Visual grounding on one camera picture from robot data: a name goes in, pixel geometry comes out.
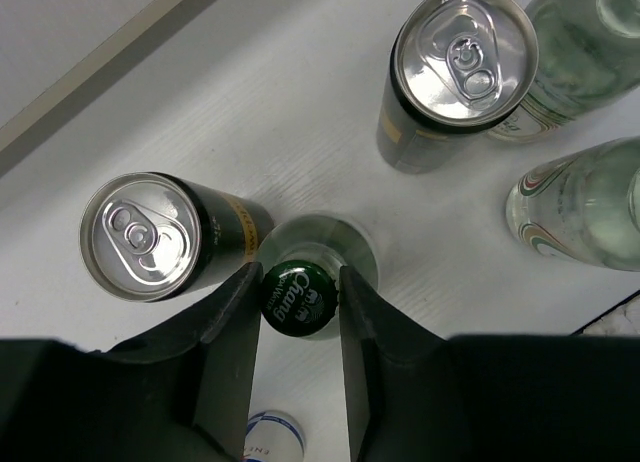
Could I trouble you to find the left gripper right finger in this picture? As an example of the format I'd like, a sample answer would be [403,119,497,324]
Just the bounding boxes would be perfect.
[339,266,639,461]

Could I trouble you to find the black can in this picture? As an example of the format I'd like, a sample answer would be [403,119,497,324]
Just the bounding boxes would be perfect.
[79,172,275,303]
[376,0,539,174]

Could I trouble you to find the clear bottle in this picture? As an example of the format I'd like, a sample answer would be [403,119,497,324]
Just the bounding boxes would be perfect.
[505,136,639,272]
[256,212,379,340]
[488,0,639,143]

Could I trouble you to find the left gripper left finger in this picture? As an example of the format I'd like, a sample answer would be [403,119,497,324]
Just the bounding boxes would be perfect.
[1,263,262,461]

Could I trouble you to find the black can left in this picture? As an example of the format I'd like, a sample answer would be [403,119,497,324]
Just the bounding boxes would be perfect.
[79,172,275,303]

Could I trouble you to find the silver red can rear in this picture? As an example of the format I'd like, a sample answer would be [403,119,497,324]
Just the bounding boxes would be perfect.
[242,410,306,462]

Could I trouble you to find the black can right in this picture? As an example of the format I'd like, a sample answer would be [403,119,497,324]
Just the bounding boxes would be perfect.
[376,0,539,174]

